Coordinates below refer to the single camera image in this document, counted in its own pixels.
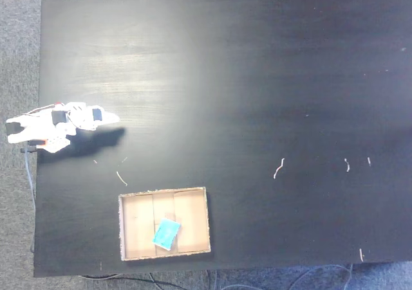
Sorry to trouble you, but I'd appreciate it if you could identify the shallow cardboard box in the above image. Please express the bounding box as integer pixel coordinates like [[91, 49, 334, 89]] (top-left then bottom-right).
[[117, 186, 212, 262]]

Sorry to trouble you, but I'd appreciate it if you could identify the bent cardboard scrap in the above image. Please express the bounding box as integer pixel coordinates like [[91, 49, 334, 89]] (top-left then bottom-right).
[[273, 158, 286, 179]]

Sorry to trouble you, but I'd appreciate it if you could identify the black floor cable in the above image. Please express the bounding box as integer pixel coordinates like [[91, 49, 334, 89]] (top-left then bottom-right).
[[78, 271, 183, 290]]

